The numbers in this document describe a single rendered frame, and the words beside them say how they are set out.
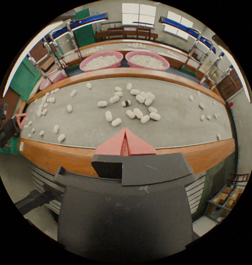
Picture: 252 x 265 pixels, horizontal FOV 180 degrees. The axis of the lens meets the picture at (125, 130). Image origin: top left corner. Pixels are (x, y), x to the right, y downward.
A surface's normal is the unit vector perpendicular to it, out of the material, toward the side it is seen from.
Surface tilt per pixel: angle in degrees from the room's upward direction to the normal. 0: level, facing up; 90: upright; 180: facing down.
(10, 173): 90
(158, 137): 0
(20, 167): 90
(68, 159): 0
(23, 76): 90
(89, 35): 90
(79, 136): 0
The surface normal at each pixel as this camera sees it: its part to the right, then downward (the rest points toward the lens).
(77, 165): -0.01, -0.25
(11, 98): 1.00, 0.00
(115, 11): 0.03, 0.97
